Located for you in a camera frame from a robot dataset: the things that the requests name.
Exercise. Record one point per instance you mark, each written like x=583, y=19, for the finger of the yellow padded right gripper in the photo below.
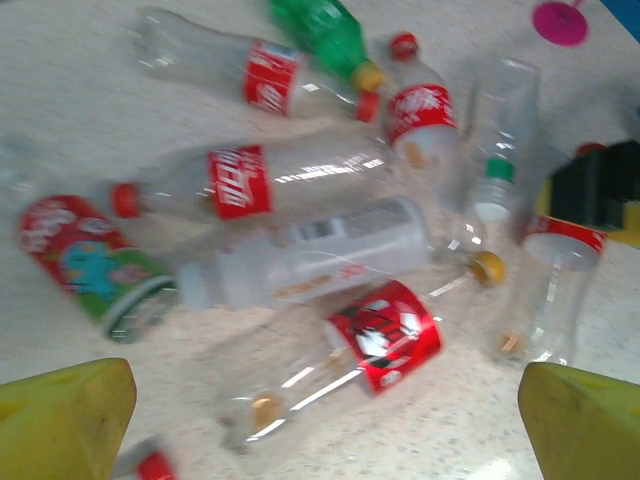
x=590, y=190

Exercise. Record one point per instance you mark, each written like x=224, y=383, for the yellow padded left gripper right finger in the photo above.
x=585, y=430

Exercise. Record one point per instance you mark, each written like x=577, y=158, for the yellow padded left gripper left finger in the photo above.
x=55, y=430

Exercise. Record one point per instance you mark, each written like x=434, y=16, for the clear cola bottle red label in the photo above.
x=155, y=467
x=240, y=182
x=565, y=235
x=270, y=80
x=422, y=112

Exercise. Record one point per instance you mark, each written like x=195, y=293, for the clear bottle green neck band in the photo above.
x=500, y=170

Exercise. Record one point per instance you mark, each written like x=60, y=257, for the bottle with cartoon label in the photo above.
x=85, y=255

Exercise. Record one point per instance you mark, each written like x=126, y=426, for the clear bottle yellow cap red label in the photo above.
x=385, y=335

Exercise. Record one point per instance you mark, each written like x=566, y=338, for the clear bottle white label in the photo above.
x=325, y=250

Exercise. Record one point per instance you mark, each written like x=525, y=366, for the green bottle yellow cap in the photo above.
x=325, y=35

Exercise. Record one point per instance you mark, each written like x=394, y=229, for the pink plastic goblet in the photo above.
x=560, y=22

